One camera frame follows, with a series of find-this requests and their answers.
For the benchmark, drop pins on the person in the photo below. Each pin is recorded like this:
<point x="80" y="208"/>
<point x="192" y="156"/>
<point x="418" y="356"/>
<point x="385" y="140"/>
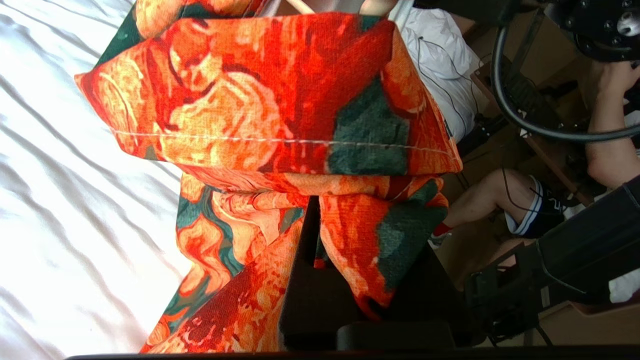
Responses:
<point x="607" y="145"/>

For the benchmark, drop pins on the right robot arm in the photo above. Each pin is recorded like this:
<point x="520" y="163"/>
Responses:
<point x="585" y="245"/>

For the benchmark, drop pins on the orange floral shirt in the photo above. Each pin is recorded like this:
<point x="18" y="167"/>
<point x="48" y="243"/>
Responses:
<point x="260" y="95"/>

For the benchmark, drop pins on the white bed sheet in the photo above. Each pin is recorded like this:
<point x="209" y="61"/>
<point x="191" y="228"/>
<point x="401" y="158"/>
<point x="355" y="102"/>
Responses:
<point x="55" y="200"/>

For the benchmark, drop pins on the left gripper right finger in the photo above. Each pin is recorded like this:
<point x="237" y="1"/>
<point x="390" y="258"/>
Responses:
<point x="435" y="300"/>

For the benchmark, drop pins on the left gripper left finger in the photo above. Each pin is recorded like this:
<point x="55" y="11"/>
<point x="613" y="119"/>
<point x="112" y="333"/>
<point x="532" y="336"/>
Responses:
<point x="305" y="300"/>

